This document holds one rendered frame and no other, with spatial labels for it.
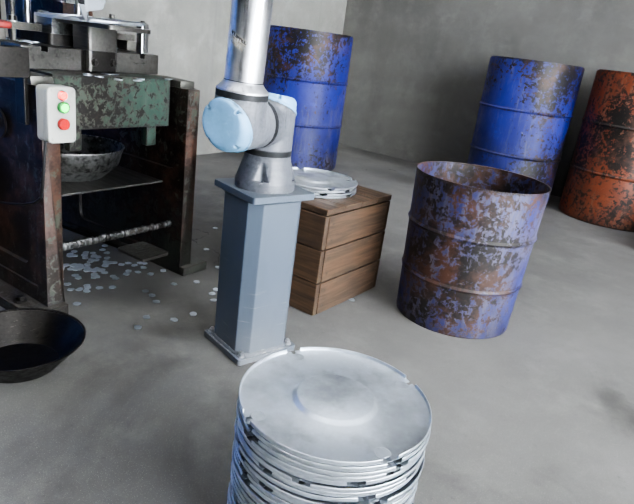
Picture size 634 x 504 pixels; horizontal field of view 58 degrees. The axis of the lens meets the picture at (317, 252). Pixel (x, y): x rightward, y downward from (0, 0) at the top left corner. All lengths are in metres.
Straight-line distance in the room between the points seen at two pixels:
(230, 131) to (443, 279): 0.85
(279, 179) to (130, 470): 0.71
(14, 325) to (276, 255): 0.69
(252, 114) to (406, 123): 3.66
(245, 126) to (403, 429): 0.70
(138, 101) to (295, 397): 1.19
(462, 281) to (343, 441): 1.05
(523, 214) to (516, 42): 2.91
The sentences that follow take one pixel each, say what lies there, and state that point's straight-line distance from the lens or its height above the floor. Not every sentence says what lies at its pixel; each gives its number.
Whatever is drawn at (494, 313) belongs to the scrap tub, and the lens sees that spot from 1.87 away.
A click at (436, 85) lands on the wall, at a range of 4.76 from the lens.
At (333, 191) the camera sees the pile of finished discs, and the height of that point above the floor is 0.37.
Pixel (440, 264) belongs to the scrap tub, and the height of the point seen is 0.23.
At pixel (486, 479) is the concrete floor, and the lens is 1.33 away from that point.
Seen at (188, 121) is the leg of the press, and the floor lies 0.52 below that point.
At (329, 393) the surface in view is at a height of 0.31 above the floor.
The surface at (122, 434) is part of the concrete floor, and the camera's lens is 1.30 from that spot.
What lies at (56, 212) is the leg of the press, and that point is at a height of 0.30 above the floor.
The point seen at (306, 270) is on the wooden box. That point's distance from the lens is 1.78.
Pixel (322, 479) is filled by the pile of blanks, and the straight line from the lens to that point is 0.80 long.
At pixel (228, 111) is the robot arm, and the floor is 0.65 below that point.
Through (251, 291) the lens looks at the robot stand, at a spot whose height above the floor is 0.20.
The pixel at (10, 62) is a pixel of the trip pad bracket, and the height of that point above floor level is 0.67.
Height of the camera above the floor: 0.80
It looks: 20 degrees down
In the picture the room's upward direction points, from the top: 8 degrees clockwise
